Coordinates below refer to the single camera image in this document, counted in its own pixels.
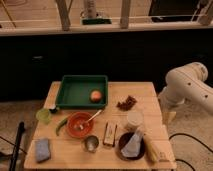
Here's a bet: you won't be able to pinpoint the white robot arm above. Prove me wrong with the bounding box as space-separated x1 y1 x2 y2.
158 62 213 116

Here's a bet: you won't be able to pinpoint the white paper cup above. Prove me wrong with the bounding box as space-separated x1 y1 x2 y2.
125 111 143 130

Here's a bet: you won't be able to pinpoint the metal cup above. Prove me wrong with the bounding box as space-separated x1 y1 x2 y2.
83 135 99 153

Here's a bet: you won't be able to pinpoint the light green plastic cup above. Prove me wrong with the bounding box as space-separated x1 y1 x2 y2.
36 108 51 124

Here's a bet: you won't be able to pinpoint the orange peach fruit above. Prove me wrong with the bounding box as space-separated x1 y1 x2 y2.
90 90 102 102

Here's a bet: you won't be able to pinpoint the metal spoon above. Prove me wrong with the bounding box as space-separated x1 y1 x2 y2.
79 110 102 130

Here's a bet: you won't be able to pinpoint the green plastic tray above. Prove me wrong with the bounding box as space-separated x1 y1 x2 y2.
55 75 108 109

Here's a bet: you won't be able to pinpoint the wooden block toy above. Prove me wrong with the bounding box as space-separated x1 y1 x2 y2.
103 122 117 146

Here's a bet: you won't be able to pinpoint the red bowl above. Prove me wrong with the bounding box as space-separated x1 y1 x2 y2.
66 112 94 138

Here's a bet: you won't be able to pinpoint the wooden folding table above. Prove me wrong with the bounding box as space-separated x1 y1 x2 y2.
24 82 177 170

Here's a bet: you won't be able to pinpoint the dark brown plate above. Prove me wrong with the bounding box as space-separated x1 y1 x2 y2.
116 132 146 160

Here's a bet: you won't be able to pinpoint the green chili pepper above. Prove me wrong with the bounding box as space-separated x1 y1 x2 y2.
55 117 68 136

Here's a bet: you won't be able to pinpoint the small dark object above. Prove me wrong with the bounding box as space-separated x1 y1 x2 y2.
49 106 58 113

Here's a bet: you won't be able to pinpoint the grey folded cloth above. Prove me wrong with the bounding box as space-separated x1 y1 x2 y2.
121 131 143 157

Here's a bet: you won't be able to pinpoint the blue sponge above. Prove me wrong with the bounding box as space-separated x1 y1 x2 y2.
35 138 51 163

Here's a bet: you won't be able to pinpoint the black pole stand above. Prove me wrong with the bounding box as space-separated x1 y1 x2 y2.
9 122 25 171

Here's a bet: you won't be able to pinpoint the black floor cable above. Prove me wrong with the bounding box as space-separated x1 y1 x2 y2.
168 132 213 171

